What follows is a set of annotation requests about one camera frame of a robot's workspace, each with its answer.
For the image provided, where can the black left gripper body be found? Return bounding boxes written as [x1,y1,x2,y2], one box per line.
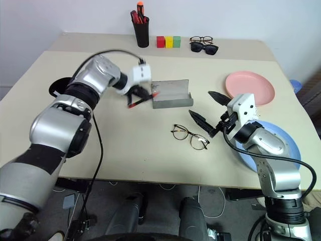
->
[127,84,145,96]

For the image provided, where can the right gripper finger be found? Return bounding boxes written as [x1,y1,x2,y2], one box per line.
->
[208,90,230,106]
[188,109,218,134]

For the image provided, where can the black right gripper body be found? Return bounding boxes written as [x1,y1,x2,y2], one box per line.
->
[208,110,239,138]

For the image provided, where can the red marker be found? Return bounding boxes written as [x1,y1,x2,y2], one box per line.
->
[127,91,161,109]

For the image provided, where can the grey pencil case tray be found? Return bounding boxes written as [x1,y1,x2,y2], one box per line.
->
[151,78,194,110]

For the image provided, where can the pink plate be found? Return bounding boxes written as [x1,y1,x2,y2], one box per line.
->
[225,71,276,106]

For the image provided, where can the black sunglasses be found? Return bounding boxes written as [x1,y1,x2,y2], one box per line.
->
[190,42,219,56]

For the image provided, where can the tall black tool holder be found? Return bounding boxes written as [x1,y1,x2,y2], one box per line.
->
[132,17,150,48]

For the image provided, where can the blue plate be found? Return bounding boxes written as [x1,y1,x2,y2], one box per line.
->
[235,120,301,173]

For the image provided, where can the blue round container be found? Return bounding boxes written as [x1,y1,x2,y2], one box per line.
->
[289,79,303,95]

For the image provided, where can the orange tipped black screwdriver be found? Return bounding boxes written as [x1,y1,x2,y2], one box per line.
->
[136,1,146,24]

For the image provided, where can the dark brown furniture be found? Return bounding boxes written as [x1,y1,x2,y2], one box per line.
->
[299,72,321,121]

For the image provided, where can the dark grey rounded shape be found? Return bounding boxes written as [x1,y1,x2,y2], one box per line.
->
[104,192,148,236]
[178,197,209,239]

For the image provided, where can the grey floor pad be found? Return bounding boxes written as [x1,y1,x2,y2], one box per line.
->
[62,194,76,210]

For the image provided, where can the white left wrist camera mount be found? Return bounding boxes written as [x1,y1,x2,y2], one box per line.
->
[115,64,152,96]

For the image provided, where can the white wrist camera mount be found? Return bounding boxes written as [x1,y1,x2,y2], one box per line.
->
[115,64,152,96]
[227,93,258,126]

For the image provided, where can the thin brown frame glasses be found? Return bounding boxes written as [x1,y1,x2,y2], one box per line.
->
[171,124,211,151]

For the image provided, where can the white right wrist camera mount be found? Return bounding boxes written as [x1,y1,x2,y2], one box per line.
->
[227,93,258,126]

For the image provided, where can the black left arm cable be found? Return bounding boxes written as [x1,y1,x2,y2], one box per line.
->
[67,49,147,238]

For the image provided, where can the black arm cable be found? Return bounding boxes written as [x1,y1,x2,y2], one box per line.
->
[67,49,147,238]
[223,127,317,201]

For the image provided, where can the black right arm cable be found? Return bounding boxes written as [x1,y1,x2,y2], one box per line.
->
[223,127,317,201]

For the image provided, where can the thick brown frame glasses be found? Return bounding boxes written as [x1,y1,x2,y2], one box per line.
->
[189,36,214,44]

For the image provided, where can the black table frame bar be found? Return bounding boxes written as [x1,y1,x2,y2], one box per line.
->
[55,177,92,193]
[225,188,264,201]

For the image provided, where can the red black handled tool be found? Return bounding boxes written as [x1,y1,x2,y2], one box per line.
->
[130,10,141,25]

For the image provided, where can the white floor cable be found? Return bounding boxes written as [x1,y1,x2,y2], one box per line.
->
[198,185,226,218]

